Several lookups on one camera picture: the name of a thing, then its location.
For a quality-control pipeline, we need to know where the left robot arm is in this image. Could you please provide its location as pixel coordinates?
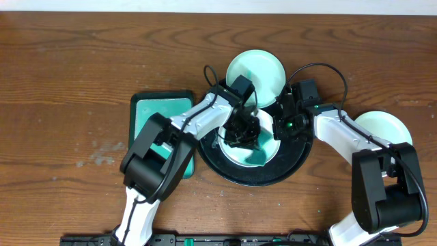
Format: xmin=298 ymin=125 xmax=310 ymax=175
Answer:
xmin=111 ymin=85 xmax=260 ymax=245

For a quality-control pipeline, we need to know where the white plate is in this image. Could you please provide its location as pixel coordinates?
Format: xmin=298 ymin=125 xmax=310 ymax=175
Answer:
xmin=355 ymin=111 xmax=413 ymax=145

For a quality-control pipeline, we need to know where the green rectangular tray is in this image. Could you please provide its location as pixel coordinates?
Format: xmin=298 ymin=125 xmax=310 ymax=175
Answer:
xmin=128 ymin=90 xmax=195 ymax=179

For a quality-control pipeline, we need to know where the mint plate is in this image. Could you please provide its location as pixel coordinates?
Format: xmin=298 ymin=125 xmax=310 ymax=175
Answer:
xmin=218 ymin=109 xmax=281 ymax=167
xmin=225 ymin=50 xmax=286 ymax=109

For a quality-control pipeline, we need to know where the dark green sponge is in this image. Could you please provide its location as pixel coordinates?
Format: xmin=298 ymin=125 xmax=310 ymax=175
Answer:
xmin=244 ymin=144 xmax=268 ymax=167

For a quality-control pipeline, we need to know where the black round tray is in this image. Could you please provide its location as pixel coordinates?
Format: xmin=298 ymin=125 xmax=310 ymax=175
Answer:
xmin=196 ymin=92 xmax=314 ymax=187

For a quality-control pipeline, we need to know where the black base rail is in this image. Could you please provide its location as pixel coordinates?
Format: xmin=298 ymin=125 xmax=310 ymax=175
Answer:
xmin=59 ymin=234 xmax=330 ymax=246

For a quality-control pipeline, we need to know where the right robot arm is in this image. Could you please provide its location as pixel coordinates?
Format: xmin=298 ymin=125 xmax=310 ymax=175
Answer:
xmin=272 ymin=104 xmax=429 ymax=245

